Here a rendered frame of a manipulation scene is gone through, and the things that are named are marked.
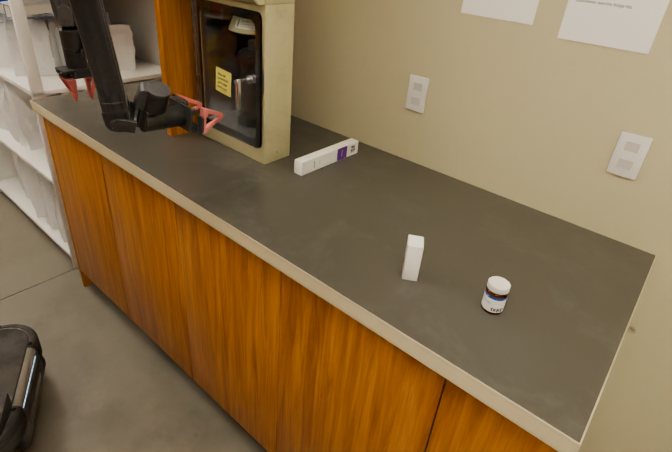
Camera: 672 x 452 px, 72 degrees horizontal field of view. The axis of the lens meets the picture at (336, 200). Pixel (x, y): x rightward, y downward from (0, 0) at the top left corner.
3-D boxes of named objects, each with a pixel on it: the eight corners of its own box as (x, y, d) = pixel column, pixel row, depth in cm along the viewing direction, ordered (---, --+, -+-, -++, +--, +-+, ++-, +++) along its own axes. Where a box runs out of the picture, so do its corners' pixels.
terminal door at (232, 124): (202, 122, 160) (195, -3, 141) (261, 149, 144) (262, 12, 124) (200, 122, 160) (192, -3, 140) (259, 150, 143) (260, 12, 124)
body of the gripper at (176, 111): (174, 96, 123) (148, 99, 118) (197, 108, 118) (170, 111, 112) (175, 119, 126) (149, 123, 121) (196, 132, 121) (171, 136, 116)
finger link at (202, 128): (212, 97, 126) (181, 101, 120) (228, 106, 122) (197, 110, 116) (211, 121, 129) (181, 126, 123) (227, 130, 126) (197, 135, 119)
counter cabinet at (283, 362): (198, 233, 274) (187, 82, 230) (546, 470, 164) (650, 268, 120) (82, 285, 227) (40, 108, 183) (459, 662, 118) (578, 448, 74)
